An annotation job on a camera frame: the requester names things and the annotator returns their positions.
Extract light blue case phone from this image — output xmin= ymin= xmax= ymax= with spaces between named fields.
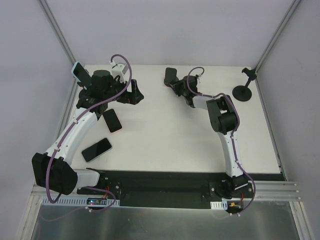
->
xmin=71 ymin=61 xmax=91 ymax=90

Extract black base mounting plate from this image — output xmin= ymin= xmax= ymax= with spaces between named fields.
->
xmin=76 ymin=169 xmax=255 ymax=210

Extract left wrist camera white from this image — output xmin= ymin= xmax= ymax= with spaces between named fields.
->
xmin=110 ymin=61 xmax=128 ymax=83

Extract white cable duct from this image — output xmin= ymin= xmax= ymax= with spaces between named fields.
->
xmin=42 ymin=197 xmax=120 ymax=208
xmin=210 ymin=200 xmax=228 ymax=211

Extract left white cable duct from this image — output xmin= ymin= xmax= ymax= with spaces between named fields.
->
xmin=42 ymin=197 xmax=120 ymax=208

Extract aluminium front rail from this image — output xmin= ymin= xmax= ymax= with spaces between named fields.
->
xmin=30 ymin=180 xmax=303 ymax=202

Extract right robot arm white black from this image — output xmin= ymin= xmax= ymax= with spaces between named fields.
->
xmin=164 ymin=75 xmax=248 ymax=199

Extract right aluminium frame post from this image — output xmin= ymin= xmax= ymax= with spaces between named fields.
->
xmin=253 ymin=0 xmax=303 ymax=73

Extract left aluminium frame post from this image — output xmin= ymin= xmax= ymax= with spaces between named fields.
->
xmin=37 ymin=0 xmax=77 ymax=66

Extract aluminium frame post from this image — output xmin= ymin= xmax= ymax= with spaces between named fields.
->
xmin=253 ymin=0 xmax=303 ymax=73
xmin=37 ymin=0 xmax=77 ymax=66

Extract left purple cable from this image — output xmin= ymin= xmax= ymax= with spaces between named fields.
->
xmin=37 ymin=54 xmax=133 ymax=216

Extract pink case phone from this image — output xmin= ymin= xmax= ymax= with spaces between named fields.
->
xmin=102 ymin=109 xmax=123 ymax=134

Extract black tall corner phone stand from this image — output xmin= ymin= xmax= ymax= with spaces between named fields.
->
xmin=232 ymin=67 xmax=257 ymax=102

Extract green case phone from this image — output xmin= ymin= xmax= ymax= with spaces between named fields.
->
xmin=81 ymin=138 xmax=112 ymax=163

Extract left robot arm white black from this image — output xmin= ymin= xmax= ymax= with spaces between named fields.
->
xmin=31 ymin=70 xmax=144 ymax=203

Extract black stand with brown base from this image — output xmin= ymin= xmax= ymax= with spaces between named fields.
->
xmin=164 ymin=67 xmax=179 ymax=87

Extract right white cable duct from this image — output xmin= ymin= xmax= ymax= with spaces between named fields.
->
xmin=210 ymin=200 xmax=228 ymax=211

